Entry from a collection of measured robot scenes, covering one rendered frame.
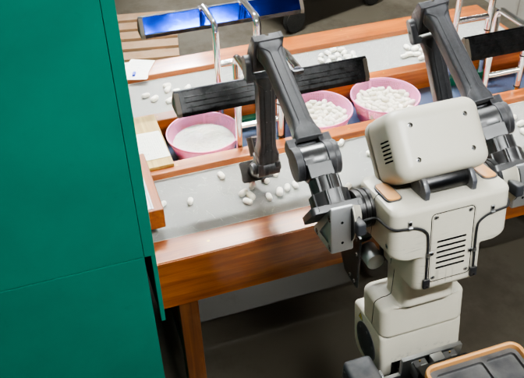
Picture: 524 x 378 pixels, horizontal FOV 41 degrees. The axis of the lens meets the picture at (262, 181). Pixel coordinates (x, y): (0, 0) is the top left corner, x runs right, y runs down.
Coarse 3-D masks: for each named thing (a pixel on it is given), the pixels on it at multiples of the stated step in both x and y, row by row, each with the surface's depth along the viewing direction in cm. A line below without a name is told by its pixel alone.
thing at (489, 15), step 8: (456, 0) 266; (456, 8) 268; (488, 8) 273; (456, 16) 269; (472, 16) 272; (480, 16) 273; (488, 16) 274; (456, 24) 271; (488, 24) 276; (488, 32) 278; (480, 64) 287; (448, 72) 284; (480, 72) 289
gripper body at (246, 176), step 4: (252, 160) 220; (240, 164) 219; (244, 164) 220; (248, 164) 220; (240, 168) 219; (244, 168) 220; (248, 168) 219; (244, 172) 219; (248, 172) 220; (244, 176) 219; (248, 176) 220; (252, 176) 219; (256, 176) 215; (268, 176) 221; (272, 176) 221; (244, 180) 219; (248, 180) 220; (252, 180) 220
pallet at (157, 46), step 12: (144, 12) 495; (156, 12) 494; (120, 24) 480; (132, 24) 480; (120, 36) 465; (132, 36) 465; (168, 36) 465; (132, 48) 450; (144, 48) 452; (156, 48) 453; (168, 48) 449
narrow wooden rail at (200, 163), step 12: (504, 96) 263; (516, 96) 263; (372, 120) 252; (336, 132) 246; (348, 132) 246; (360, 132) 247; (204, 156) 237; (216, 156) 237; (228, 156) 236; (240, 156) 236; (168, 168) 231; (180, 168) 231; (192, 168) 232; (204, 168) 234; (156, 180) 230
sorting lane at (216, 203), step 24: (360, 144) 244; (216, 168) 235; (288, 168) 234; (360, 168) 233; (168, 192) 226; (192, 192) 225; (216, 192) 225; (264, 192) 224; (288, 192) 224; (168, 216) 216; (192, 216) 216; (216, 216) 215; (240, 216) 215
